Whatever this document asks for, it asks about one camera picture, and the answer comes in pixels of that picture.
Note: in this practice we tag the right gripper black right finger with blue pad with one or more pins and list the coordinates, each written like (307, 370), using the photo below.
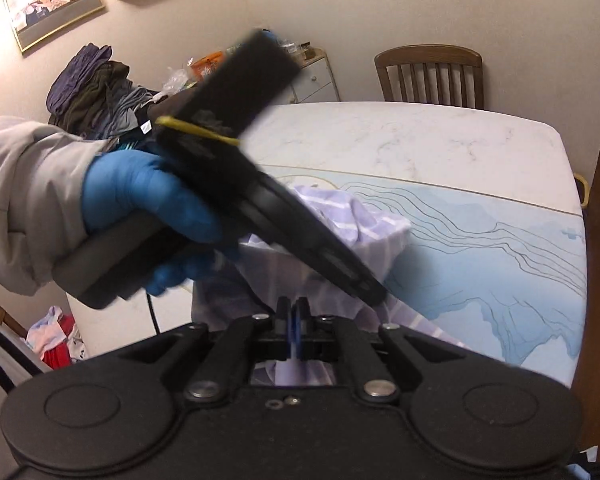
(301, 314)

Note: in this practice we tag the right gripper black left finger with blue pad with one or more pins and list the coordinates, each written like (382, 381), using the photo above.
(283, 324)

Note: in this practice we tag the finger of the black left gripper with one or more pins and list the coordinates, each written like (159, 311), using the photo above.
(290, 224)

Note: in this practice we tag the purple white striped shirt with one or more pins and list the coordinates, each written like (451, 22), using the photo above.
(265, 271)

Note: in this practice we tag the grey sleeved left forearm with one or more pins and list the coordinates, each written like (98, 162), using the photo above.
(42, 169)

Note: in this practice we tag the red white clothes on floor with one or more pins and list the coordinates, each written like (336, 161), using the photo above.
(56, 339)

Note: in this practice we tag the pile of dark clothes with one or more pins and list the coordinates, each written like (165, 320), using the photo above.
(94, 97)

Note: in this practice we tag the blue gloved left hand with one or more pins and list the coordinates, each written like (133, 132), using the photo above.
(119, 183)

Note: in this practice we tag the white drawer cabinet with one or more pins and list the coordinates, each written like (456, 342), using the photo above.
(315, 84)

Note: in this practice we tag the orange snack bag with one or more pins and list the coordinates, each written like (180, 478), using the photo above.
(205, 66)

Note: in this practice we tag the blue patterned table mat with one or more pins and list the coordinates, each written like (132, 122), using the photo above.
(506, 278)

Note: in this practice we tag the brown wooden chair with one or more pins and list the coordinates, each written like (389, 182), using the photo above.
(432, 74)

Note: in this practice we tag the yellow black bin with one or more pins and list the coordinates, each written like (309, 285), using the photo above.
(583, 189)

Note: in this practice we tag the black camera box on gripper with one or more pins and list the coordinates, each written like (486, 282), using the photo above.
(229, 100)

